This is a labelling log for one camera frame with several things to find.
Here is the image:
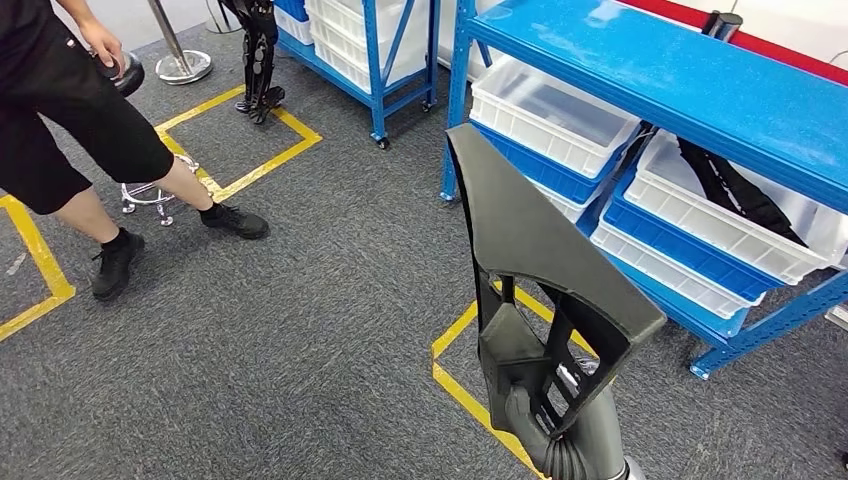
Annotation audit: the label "black round stool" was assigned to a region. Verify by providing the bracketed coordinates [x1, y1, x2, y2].
[99, 51, 201, 229]

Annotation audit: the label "chrome stanchion post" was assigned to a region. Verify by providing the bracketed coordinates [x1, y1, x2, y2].
[203, 0, 243, 34]
[146, 0, 215, 86]

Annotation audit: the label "black curved plastic trim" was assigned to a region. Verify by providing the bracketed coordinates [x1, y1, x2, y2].
[675, 135, 811, 248]

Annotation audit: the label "person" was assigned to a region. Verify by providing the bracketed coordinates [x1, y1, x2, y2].
[0, 0, 272, 303]

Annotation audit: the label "black robot legs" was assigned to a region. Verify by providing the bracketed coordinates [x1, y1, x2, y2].
[220, 0, 287, 126]

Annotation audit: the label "black plastic frame part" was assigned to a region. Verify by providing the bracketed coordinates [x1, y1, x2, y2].
[445, 122, 668, 440]

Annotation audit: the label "blue metal shelf rack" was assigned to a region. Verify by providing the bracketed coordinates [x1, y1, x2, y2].
[439, 0, 848, 382]
[274, 0, 444, 151]

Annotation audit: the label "black barrier post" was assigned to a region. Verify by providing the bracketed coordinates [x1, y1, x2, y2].
[700, 11, 745, 44]

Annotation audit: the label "white plastic bin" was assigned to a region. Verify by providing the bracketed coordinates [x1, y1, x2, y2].
[274, 5, 313, 46]
[529, 177, 601, 225]
[468, 54, 643, 180]
[623, 129, 848, 286]
[306, 0, 431, 64]
[312, 39, 431, 95]
[588, 221, 771, 321]

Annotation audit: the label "blue plastic bin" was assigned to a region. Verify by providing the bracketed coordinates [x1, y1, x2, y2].
[471, 119, 641, 207]
[601, 168, 788, 306]
[274, 0, 311, 23]

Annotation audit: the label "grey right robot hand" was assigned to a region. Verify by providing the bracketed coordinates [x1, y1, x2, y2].
[504, 384, 628, 480]

